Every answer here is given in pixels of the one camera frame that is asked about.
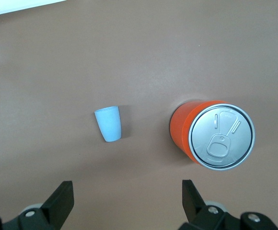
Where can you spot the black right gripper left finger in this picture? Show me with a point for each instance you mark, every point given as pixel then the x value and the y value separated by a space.
pixel 57 208

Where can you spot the light blue plastic cup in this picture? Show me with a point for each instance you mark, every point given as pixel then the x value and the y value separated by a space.
pixel 110 124

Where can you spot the brown table cloth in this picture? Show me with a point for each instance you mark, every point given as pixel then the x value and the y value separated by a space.
pixel 139 60

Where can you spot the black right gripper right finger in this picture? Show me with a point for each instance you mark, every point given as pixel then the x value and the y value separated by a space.
pixel 194 208

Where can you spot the orange can with silver lid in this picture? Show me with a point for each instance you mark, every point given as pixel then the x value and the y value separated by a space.
pixel 221 137

